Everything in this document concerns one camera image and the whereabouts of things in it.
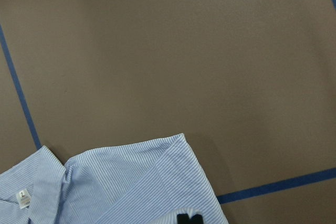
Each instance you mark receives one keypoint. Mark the light blue striped shirt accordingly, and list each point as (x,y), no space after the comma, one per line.
(146,182)

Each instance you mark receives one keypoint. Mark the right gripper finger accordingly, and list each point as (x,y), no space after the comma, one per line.
(186,219)

